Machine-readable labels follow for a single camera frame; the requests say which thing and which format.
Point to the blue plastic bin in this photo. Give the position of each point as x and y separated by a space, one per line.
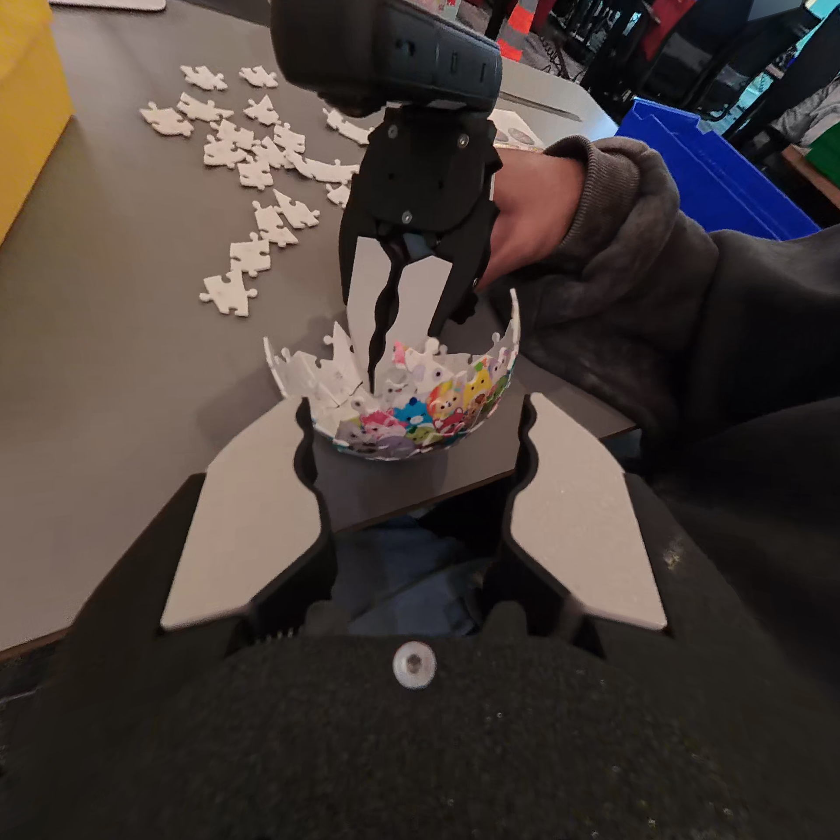
709 170

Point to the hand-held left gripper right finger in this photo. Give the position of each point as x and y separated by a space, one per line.
584 525

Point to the person's right hand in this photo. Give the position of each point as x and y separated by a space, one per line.
531 203

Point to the person's leg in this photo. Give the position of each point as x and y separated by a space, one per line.
394 577

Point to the orange striped cone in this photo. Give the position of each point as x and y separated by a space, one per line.
518 33

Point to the joined white puzzle strip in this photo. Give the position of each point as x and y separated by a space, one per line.
348 128

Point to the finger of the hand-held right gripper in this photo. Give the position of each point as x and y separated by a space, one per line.
366 282
420 295

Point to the printed puzzle instruction leaflet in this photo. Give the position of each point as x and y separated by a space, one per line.
518 131

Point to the row of dark chairs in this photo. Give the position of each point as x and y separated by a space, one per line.
689 46

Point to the pile white puzzle pieces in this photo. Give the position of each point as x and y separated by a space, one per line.
223 138

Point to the yellow plastic bin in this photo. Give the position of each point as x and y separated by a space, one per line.
26 98

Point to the partly built puzzle ball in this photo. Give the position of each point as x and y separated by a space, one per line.
446 413

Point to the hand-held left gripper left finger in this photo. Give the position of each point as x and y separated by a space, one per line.
249 525

